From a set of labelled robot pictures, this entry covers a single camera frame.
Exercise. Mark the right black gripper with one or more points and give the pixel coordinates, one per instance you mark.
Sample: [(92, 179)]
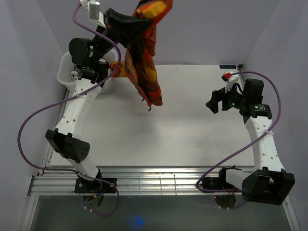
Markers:
[(219, 95)]

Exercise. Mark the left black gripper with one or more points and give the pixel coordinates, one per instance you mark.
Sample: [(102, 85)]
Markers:
[(124, 29)]

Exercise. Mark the orange camouflage trousers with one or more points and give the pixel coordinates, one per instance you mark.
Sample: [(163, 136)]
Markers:
[(138, 65)]

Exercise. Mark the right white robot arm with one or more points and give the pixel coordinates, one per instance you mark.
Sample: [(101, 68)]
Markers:
[(269, 183)]

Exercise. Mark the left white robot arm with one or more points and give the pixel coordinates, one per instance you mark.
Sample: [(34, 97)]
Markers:
[(92, 72)]

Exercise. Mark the small black label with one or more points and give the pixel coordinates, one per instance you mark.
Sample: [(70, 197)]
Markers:
[(227, 67)]

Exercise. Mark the white plastic basket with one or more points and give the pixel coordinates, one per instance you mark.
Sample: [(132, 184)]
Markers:
[(66, 67)]

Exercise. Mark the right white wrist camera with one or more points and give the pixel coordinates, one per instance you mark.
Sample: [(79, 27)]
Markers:
[(230, 78)]

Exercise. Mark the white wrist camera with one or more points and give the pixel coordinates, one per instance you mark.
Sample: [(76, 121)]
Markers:
[(94, 14), (230, 78)]

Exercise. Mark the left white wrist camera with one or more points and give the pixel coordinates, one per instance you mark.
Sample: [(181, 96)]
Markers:
[(94, 14)]

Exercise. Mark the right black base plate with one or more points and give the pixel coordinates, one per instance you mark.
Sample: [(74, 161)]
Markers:
[(216, 185)]

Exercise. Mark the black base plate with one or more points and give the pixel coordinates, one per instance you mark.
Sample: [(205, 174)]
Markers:
[(216, 185), (92, 186)]

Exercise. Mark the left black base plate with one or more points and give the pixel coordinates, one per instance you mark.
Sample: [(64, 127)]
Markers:
[(92, 186)]

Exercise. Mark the aluminium rail frame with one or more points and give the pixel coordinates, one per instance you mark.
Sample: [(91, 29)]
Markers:
[(151, 199)]

